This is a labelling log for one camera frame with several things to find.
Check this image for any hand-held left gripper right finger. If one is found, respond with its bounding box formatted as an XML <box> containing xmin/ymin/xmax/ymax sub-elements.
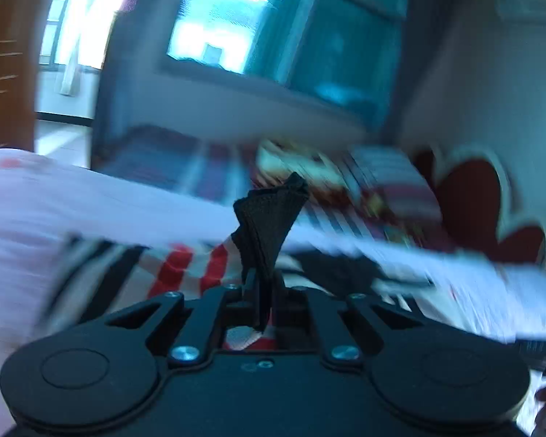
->
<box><xmin>272</xmin><ymin>269</ymin><xmax>427</xmax><ymax>370</ymax></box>

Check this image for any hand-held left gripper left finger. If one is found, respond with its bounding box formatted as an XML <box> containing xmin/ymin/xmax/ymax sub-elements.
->
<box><xmin>106</xmin><ymin>268</ymin><xmax>260</xmax><ymax>369</ymax></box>

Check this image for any striped knit sweater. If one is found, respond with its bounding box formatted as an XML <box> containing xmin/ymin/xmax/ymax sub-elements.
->
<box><xmin>50</xmin><ymin>172</ymin><xmax>435</xmax><ymax>352</ymax></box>

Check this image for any folded floral blanket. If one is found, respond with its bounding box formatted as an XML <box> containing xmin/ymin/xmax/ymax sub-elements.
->
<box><xmin>256</xmin><ymin>139</ymin><xmax>362</xmax><ymax>208</ymax></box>

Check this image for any folded striped quilt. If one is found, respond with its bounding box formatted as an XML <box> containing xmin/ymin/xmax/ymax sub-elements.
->
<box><xmin>341</xmin><ymin>146</ymin><xmax>444</xmax><ymax>240</ymax></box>

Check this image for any striped mattress cover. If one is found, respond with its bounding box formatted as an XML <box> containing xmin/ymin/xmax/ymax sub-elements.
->
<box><xmin>102</xmin><ymin>124</ymin><xmax>267</xmax><ymax>203</ymax></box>

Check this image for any red wooden headboard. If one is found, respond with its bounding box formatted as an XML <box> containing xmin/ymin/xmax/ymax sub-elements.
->
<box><xmin>413</xmin><ymin>145</ymin><xmax>546</xmax><ymax>265</ymax></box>

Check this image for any white floral bed sheet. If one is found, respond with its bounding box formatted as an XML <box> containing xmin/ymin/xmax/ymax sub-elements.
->
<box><xmin>0</xmin><ymin>148</ymin><xmax>546</xmax><ymax>437</ymax></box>

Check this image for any grey curtain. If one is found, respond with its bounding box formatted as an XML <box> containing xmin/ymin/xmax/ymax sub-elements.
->
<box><xmin>90</xmin><ymin>0</ymin><xmax>198</xmax><ymax>171</ymax></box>
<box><xmin>380</xmin><ymin>0</ymin><xmax>467</xmax><ymax>146</ymax></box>

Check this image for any bedroom window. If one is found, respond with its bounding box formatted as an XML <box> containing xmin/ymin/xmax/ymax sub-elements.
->
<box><xmin>164</xmin><ymin>0</ymin><xmax>410</xmax><ymax>117</ymax></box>

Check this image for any balcony window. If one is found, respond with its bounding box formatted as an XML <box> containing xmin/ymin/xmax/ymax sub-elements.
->
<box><xmin>39</xmin><ymin>0</ymin><xmax>135</xmax><ymax>76</ymax></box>

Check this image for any brown wooden door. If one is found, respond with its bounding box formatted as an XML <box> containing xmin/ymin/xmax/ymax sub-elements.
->
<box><xmin>0</xmin><ymin>0</ymin><xmax>44</xmax><ymax>152</ymax></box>

